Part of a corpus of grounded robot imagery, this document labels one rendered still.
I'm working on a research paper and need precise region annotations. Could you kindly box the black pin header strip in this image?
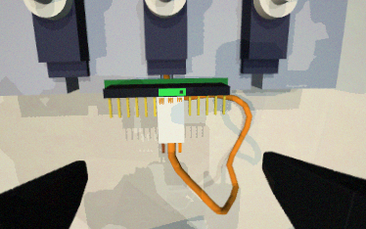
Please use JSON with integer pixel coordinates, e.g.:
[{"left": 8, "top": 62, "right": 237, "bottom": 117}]
[{"left": 103, "top": 77, "right": 230, "bottom": 98}]

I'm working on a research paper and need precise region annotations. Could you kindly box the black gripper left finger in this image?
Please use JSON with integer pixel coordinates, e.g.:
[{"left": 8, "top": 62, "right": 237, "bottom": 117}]
[{"left": 0, "top": 160, "right": 88, "bottom": 229}]

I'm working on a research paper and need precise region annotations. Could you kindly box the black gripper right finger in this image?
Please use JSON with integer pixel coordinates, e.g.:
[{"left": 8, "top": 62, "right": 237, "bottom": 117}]
[{"left": 262, "top": 151, "right": 366, "bottom": 229}]

